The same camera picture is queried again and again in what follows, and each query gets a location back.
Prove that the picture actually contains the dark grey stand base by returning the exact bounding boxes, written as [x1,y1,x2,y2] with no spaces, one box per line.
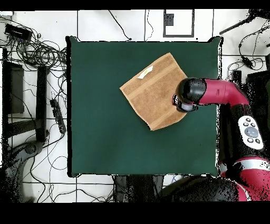
[3,140,46,202]

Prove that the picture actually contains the black tripod leg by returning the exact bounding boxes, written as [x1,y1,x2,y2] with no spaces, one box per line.
[219,9,270,35]

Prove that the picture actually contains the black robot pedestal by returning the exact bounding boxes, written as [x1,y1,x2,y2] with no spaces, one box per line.
[113,174,165,202]

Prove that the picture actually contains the tan terry towel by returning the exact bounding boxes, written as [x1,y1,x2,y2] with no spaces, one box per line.
[119,52,189,132]

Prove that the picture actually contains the thin black cable with plug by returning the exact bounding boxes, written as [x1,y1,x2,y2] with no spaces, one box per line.
[108,10,132,41]

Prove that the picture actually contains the black power strip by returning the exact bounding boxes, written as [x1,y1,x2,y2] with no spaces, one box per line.
[49,98,67,134]

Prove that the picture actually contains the black network switch box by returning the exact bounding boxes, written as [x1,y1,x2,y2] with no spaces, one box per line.
[4,23,33,41]

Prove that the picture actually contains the grey square floor frame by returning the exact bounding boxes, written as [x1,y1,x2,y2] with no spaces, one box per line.
[162,9,195,38]

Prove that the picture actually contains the dark green table cloth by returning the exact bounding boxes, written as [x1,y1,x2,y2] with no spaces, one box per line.
[65,35,224,178]

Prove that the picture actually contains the black metal stand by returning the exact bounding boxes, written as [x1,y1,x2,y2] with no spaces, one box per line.
[1,47,50,143]
[229,53,270,119]

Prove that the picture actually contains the tangled black cables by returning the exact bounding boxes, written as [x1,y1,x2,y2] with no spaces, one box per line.
[0,16,68,72]

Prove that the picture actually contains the black power adapter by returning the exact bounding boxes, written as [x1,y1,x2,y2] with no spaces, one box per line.
[241,55,254,69]

